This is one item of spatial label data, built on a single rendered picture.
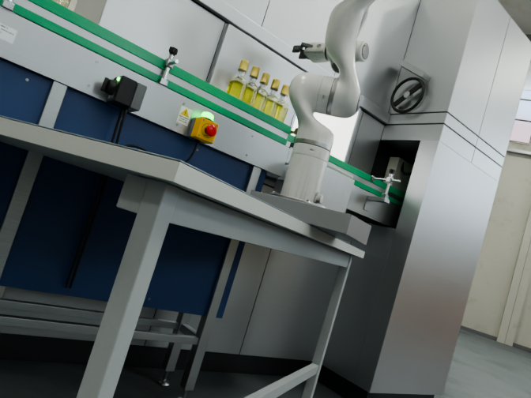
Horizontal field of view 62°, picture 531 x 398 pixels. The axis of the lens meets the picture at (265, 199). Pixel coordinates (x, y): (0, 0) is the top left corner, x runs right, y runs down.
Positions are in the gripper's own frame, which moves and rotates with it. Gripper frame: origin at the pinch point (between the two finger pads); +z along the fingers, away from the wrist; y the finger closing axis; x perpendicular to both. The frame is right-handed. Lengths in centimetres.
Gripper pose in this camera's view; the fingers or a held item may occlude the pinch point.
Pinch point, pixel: (299, 52)
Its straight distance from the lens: 205.5
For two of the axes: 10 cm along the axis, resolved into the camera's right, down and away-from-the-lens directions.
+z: -7.8, -1.9, 6.0
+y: 5.6, 2.4, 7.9
